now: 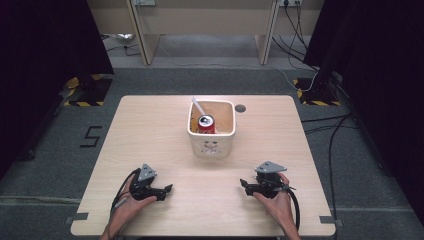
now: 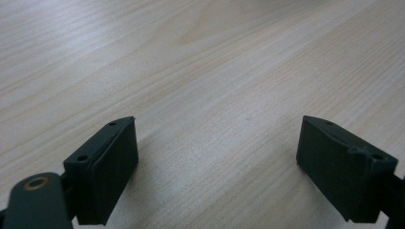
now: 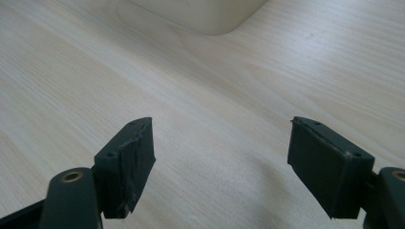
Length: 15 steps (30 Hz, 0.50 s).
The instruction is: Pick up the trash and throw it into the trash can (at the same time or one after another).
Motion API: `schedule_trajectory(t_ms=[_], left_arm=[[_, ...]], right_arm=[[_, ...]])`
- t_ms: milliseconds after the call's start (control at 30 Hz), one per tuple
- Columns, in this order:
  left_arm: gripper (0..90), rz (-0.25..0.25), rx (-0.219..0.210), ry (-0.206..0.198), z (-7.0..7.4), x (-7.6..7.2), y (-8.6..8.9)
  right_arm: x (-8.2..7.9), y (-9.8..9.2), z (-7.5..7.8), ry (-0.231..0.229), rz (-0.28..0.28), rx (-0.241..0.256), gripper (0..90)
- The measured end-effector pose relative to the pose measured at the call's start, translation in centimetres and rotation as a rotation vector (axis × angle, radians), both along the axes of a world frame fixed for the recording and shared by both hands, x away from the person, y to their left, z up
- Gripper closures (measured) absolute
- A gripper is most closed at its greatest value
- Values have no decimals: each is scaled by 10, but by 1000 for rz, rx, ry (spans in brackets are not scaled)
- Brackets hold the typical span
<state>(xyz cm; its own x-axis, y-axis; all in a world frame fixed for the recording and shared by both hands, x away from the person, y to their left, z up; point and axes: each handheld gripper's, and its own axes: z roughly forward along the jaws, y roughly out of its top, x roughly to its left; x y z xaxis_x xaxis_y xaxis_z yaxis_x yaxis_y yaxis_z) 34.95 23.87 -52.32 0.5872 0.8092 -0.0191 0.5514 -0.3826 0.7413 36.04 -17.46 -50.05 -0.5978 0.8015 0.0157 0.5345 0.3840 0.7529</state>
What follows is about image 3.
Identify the white plastic container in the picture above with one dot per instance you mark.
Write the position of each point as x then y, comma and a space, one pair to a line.
203, 14

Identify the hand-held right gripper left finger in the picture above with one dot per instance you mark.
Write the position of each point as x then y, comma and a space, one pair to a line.
125, 168

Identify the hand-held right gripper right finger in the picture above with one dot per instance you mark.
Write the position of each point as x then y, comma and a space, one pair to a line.
328, 165

